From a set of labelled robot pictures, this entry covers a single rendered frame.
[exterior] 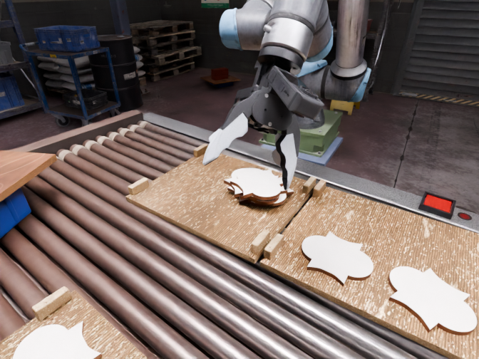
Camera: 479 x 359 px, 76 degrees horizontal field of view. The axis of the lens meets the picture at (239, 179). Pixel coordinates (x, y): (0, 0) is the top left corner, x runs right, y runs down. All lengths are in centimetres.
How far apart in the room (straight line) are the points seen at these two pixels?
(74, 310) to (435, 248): 73
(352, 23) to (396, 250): 63
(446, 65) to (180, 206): 490
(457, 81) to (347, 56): 440
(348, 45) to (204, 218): 67
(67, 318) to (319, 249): 49
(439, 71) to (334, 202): 464
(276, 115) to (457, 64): 498
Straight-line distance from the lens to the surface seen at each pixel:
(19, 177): 88
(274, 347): 57
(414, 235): 82
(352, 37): 105
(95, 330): 61
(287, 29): 50
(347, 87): 113
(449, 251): 81
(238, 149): 113
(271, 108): 47
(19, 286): 77
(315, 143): 119
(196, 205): 81
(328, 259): 67
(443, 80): 541
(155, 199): 85
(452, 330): 65
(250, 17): 66
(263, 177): 81
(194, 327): 59
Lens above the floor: 142
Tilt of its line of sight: 32 degrees down
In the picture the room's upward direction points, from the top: straight up
